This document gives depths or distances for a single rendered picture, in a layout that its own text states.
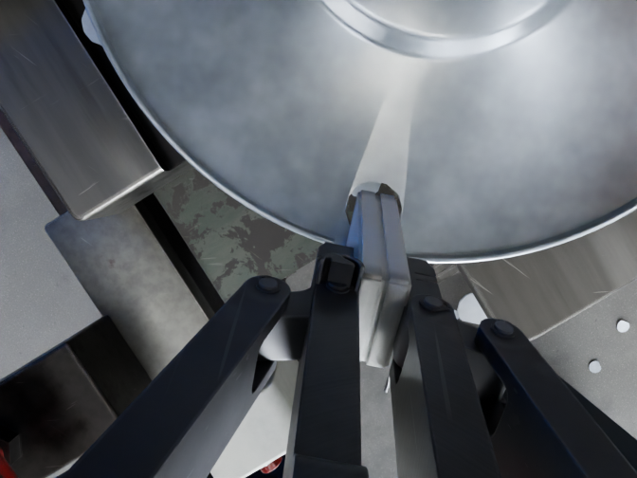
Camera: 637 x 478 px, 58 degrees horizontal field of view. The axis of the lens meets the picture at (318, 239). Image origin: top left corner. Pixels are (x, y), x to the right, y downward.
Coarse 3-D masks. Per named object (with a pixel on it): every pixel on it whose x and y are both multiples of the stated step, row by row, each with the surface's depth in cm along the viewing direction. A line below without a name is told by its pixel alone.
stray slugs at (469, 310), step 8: (88, 16) 29; (88, 24) 29; (88, 32) 29; (96, 40) 29; (368, 184) 36; (376, 184) 36; (376, 192) 36; (464, 296) 37; (472, 296) 37; (464, 304) 37; (472, 304) 37; (464, 312) 37; (472, 312) 37; (480, 312) 37; (464, 320) 37; (472, 320) 37; (480, 320) 37
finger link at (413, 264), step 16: (416, 272) 18; (432, 272) 18; (416, 288) 17; (432, 288) 17; (400, 320) 16; (400, 336) 16; (464, 336) 15; (400, 352) 16; (480, 352) 15; (480, 368) 15; (480, 384) 15; (496, 384) 15; (480, 400) 15; (496, 400) 15
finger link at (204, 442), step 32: (256, 288) 15; (288, 288) 15; (224, 320) 13; (256, 320) 13; (192, 352) 12; (224, 352) 12; (256, 352) 13; (160, 384) 11; (192, 384) 11; (224, 384) 11; (256, 384) 14; (128, 416) 10; (160, 416) 10; (192, 416) 10; (224, 416) 12; (96, 448) 9; (128, 448) 9; (160, 448) 10; (192, 448) 11; (224, 448) 13
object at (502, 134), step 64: (128, 0) 22; (192, 0) 22; (256, 0) 22; (320, 0) 22; (384, 0) 22; (448, 0) 22; (512, 0) 22; (576, 0) 22; (128, 64) 22; (192, 64) 22; (256, 64) 22; (320, 64) 22; (384, 64) 22; (448, 64) 22; (512, 64) 22; (576, 64) 22; (192, 128) 23; (256, 128) 23; (320, 128) 23; (384, 128) 23; (448, 128) 23; (512, 128) 23; (576, 128) 23; (256, 192) 23; (320, 192) 23; (448, 192) 23; (512, 192) 23; (576, 192) 23; (448, 256) 23; (512, 256) 23
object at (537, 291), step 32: (544, 256) 24; (576, 256) 24; (608, 256) 24; (480, 288) 24; (512, 288) 24; (544, 288) 24; (576, 288) 24; (608, 288) 24; (512, 320) 24; (544, 320) 24
